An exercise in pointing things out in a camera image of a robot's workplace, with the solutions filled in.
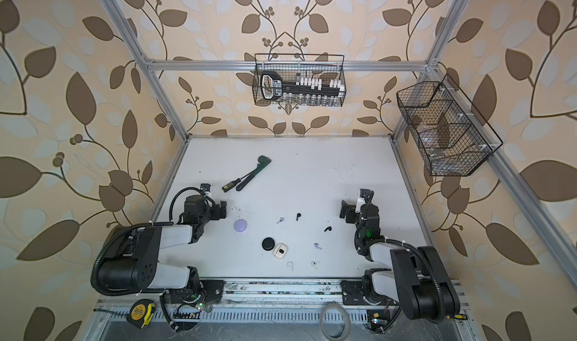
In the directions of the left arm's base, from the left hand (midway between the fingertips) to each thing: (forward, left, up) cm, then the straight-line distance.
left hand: (214, 200), depth 94 cm
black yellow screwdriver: (+9, -5, -1) cm, 10 cm away
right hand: (-1, -59, +2) cm, 59 cm away
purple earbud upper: (-7, -29, -2) cm, 30 cm away
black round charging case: (-17, -25, -2) cm, 30 cm away
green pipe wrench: (+22, -18, -1) cm, 29 cm away
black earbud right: (-10, -49, -2) cm, 50 cm away
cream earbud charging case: (-20, -30, 0) cm, 35 cm away
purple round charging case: (-10, -13, -2) cm, 16 cm away
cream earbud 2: (-23, -42, -3) cm, 48 cm away
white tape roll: (-39, -52, 0) cm, 65 cm away
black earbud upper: (-4, -36, -2) cm, 36 cm away
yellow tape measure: (-40, +12, +1) cm, 42 cm away
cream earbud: (-24, -33, -2) cm, 41 cm away
